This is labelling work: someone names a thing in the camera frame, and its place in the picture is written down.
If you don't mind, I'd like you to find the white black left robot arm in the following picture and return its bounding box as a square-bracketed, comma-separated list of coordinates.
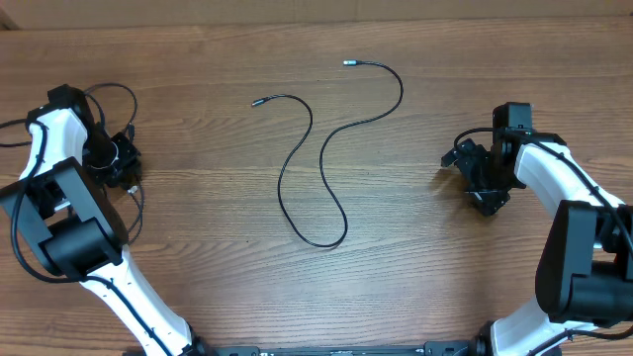
[1, 84, 212, 355]

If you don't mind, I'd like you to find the short black usb cable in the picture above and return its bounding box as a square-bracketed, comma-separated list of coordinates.
[126, 185, 146, 246]

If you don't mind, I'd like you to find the cardboard back wall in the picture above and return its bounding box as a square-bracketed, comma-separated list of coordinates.
[1, 0, 632, 30]

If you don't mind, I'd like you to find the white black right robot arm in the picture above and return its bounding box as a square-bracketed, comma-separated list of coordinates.
[441, 102, 632, 355]

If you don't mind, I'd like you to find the long black usb cable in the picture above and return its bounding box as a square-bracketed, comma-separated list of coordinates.
[250, 58, 405, 249]

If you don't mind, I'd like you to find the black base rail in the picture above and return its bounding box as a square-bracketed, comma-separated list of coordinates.
[179, 340, 493, 356]

